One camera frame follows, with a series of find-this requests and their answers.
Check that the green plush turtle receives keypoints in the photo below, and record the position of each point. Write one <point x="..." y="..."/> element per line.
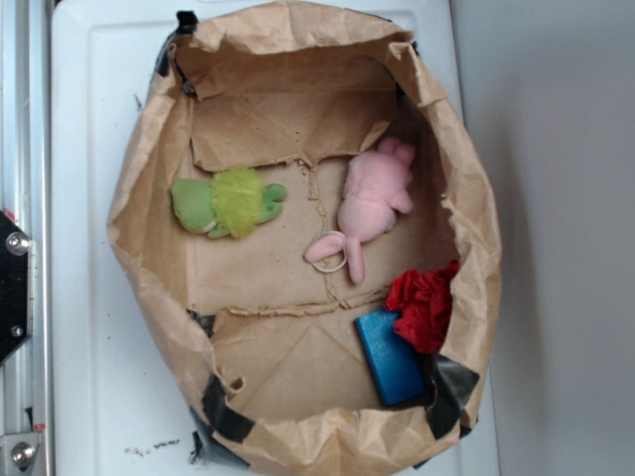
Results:
<point x="233" y="203"/>

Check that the pink plush bunny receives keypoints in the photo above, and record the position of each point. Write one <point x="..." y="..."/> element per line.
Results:
<point x="374" y="193"/>

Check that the red crumpled paper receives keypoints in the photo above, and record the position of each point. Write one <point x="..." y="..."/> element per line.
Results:
<point x="424" y="302"/>

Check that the brown paper bag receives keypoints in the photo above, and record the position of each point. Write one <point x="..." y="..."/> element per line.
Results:
<point x="263" y="346"/>

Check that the blue wooden block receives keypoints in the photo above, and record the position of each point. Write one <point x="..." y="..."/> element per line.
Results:
<point x="391" y="358"/>

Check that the black metal bracket plate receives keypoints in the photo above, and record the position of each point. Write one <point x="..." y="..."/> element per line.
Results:
<point x="15" y="291"/>

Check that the aluminium frame rail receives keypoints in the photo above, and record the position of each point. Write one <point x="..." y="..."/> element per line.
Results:
<point x="27" y="377"/>

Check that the silver corner bracket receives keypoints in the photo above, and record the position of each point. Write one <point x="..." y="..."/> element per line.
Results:
<point x="19" y="453"/>

